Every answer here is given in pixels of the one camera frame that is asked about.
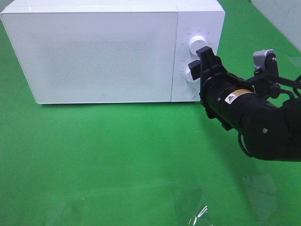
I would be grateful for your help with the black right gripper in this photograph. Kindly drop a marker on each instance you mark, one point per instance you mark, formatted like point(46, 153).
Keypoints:
point(224, 94)

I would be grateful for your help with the white microwave knob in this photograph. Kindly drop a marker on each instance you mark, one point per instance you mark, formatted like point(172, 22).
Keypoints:
point(197, 42)
point(188, 76)

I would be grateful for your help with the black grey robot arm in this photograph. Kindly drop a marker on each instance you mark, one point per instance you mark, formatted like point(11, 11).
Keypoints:
point(265, 110)

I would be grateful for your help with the clear tape patch far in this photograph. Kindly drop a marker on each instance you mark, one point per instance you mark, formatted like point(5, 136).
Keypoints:
point(296, 61)

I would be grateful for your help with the clear tape patch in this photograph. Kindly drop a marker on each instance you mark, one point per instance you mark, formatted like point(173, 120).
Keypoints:
point(190, 208)
point(261, 191)
point(296, 61)

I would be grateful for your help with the white microwave oven body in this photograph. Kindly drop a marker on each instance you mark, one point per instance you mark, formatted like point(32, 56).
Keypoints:
point(194, 17)

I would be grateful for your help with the clear tape patch right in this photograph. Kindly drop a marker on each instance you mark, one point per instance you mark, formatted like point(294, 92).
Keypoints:
point(261, 191)

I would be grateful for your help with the clear tape patch near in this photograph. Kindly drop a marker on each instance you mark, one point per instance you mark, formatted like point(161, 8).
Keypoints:
point(190, 208)

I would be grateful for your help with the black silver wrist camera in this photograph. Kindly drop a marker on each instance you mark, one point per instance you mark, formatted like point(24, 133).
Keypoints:
point(265, 61)

